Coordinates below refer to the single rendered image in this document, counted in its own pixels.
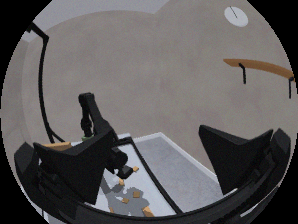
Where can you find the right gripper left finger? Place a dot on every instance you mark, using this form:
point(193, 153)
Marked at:
point(82, 166)

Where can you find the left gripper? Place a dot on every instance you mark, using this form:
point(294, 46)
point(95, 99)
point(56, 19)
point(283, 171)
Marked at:
point(123, 172)

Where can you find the tan wooden board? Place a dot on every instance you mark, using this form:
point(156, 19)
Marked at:
point(59, 146)

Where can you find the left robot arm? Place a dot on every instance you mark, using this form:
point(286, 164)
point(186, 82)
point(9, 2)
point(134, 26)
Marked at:
point(117, 157)

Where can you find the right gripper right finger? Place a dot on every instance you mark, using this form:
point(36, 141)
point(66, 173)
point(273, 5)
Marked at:
point(230, 155)

